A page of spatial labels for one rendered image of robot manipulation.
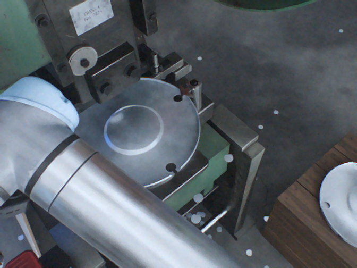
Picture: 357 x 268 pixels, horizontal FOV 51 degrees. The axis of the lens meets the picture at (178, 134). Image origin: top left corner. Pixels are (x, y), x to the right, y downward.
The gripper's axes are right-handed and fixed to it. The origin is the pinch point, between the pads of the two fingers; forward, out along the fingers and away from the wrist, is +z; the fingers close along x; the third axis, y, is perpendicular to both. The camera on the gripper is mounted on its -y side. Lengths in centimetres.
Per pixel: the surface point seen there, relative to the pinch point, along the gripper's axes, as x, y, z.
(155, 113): -9.9, -39.0, 6.2
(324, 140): 3, -117, 85
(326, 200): 24, -74, 49
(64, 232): -6.9, -8.7, 20.7
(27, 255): -1.9, -1.9, 8.9
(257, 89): -38, -117, 85
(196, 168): 6.1, -36.8, 6.8
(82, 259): 0.8, -8.5, 20.7
